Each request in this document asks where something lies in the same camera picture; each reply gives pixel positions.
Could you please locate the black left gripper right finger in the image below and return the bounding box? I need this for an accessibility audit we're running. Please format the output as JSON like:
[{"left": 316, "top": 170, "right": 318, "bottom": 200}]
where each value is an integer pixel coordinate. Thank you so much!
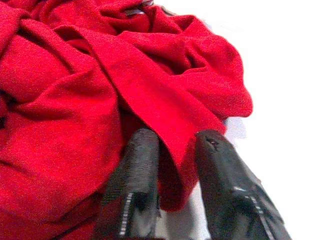
[{"left": 194, "top": 129, "right": 293, "bottom": 240}]

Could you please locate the red t-shirt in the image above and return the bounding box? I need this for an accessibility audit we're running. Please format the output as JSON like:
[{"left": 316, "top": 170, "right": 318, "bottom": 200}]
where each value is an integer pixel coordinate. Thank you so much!
[{"left": 0, "top": 0, "right": 254, "bottom": 240}]

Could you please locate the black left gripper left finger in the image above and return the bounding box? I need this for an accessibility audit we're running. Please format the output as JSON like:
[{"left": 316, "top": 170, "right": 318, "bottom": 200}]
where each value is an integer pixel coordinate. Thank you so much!
[{"left": 95, "top": 127, "right": 161, "bottom": 240}]

